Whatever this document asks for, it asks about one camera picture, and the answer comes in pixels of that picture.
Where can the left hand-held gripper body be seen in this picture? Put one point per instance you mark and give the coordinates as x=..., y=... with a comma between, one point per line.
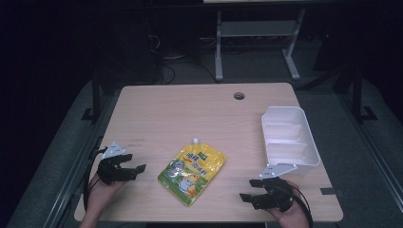
x=111, y=171

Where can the white metal desk frame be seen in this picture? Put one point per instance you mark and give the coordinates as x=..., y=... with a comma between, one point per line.
x=253, y=29

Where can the white plastic divided bin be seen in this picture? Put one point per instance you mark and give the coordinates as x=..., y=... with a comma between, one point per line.
x=290, y=139

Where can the black metal stand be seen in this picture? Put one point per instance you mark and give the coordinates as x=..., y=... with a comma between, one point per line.
x=359, y=98
x=95, y=101

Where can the person's right hand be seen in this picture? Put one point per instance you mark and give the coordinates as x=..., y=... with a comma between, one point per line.
x=293, y=218

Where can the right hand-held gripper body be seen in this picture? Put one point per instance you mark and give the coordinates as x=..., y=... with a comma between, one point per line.
x=278, y=193

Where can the black tape strip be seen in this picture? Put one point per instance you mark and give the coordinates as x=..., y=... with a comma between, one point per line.
x=327, y=191

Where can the yellow spouted drink pouch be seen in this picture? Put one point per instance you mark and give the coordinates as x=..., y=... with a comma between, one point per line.
x=191, y=172

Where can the person's left hand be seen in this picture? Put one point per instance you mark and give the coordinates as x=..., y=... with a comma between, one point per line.
x=101, y=193

